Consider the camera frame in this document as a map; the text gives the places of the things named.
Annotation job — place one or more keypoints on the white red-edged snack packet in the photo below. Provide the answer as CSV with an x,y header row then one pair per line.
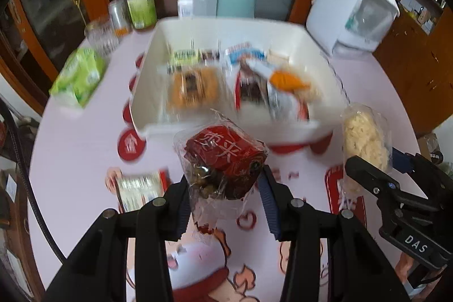
x,y
138,187

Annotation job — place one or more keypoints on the white electric kettle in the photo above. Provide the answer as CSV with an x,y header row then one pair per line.
x,y
332,4

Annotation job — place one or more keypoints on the dark brown snack packet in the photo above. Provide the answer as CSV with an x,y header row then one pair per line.
x,y
210,56

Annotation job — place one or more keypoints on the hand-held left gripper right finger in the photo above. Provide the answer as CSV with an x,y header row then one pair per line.
x,y
267,203

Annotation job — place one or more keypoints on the clear ribbed glass tumbler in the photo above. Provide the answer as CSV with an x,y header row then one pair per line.
x,y
101,38

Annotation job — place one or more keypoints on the white pill bottle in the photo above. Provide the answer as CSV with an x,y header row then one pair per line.
x,y
185,4

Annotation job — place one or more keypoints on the brown red snack packet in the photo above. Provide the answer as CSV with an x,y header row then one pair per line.
x,y
249,86

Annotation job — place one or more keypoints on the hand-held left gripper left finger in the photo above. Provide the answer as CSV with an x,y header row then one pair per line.
x,y
182,213

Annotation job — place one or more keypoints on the orange white snack packet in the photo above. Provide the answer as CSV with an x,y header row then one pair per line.
x,y
286,81

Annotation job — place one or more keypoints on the blue white snack packet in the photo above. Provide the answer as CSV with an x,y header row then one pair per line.
x,y
246,52

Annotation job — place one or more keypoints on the green tissue pack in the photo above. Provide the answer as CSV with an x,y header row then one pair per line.
x,y
78,77

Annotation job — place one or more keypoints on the white plastic bin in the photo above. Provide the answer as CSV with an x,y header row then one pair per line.
x,y
318,50

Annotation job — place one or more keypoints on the clear orange pastry packet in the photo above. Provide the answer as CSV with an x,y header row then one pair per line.
x,y
193,88

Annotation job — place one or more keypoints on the clear-wrapped red snack packet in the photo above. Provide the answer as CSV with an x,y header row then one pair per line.
x,y
223,153

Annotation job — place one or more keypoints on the green yellow snack packet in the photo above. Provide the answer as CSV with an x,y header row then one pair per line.
x,y
184,57

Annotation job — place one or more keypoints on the silver metal can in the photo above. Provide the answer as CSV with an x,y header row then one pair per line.
x,y
118,17

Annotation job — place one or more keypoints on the clear pale noodle snack packet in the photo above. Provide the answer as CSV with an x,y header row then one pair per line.
x,y
364,135

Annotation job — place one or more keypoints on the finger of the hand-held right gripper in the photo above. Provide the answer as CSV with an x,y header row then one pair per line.
x,y
401,158
368,174

